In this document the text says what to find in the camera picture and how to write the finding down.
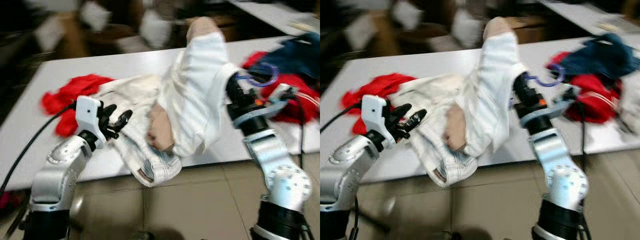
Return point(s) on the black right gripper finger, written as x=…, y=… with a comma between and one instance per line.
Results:
x=234, y=86
x=521, y=85

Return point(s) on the white garment with tan patches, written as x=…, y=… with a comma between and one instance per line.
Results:
x=495, y=85
x=200, y=85

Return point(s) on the purple plastic clothes hanger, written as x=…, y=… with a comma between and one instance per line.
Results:
x=556, y=82
x=270, y=82

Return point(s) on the blue denim garment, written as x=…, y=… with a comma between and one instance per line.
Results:
x=295, y=55
x=600, y=55

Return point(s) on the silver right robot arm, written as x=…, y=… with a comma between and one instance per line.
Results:
x=280, y=185
x=565, y=185

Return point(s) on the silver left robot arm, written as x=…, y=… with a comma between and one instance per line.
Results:
x=345, y=175
x=55, y=175

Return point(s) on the plain red garment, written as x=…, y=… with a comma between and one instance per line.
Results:
x=385, y=85
x=75, y=87

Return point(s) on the white jeans with brown label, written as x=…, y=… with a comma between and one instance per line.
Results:
x=135, y=150
x=435, y=155

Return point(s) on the white table with black legs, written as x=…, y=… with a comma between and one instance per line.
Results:
x=400, y=60
x=90, y=62

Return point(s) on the red garment with white stripes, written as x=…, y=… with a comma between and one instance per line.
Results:
x=595, y=87
x=295, y=80

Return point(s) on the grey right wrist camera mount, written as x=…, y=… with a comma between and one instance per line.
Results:
x=547, y=114
x=260, y=114

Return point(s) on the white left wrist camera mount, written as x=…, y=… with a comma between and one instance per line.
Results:
x=375, y=117
x=89, y=117

